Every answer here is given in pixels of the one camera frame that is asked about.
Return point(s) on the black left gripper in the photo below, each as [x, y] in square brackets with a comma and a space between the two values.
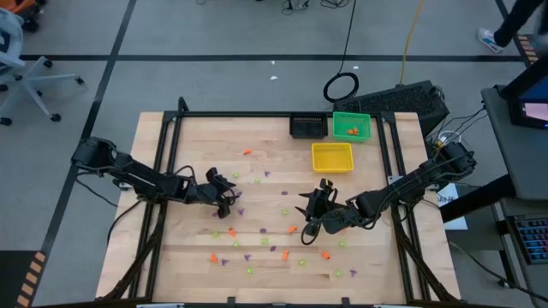
[205, 192]

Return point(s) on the white office chair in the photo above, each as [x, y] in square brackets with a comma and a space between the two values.
[26, 80]

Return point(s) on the person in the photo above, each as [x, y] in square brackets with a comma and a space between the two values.
[514, 21]

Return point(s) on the black monitor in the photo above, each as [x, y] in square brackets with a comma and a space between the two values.
[535, 109]

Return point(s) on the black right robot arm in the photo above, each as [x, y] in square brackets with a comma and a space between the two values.
[411, 181]

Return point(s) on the grey keyboard desk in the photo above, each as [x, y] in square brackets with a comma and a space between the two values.
[526, 282]

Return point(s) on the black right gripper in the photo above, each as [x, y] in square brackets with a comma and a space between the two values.
[329, 214]

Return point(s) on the yellow plastic basket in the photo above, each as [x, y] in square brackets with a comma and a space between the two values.
[338, 147]

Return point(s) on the green plastic basket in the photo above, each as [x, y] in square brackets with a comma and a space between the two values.
[340, 122]

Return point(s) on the black computer tower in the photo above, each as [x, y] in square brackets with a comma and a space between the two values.
[394, 100]

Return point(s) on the black orange-striped floor mat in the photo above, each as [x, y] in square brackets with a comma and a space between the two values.
[13, 274]
[528, 53]

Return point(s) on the yellow power plug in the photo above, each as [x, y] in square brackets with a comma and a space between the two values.
[438, 145]

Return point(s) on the backlit keyboard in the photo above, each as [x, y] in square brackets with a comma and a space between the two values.
[533, 239]

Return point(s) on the orange chair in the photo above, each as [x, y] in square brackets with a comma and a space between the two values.
[19, 5]

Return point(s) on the grey side desk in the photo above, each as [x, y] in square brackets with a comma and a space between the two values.
[514, 167]

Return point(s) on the black plastic basket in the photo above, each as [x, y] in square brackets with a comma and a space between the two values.
[299, 122]

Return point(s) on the black desk support beam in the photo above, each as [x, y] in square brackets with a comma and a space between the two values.
[479, 197]

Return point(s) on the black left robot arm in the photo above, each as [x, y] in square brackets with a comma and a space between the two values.
[137, 177]

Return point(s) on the white paper sheet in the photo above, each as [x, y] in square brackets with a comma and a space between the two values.
[456, 220]

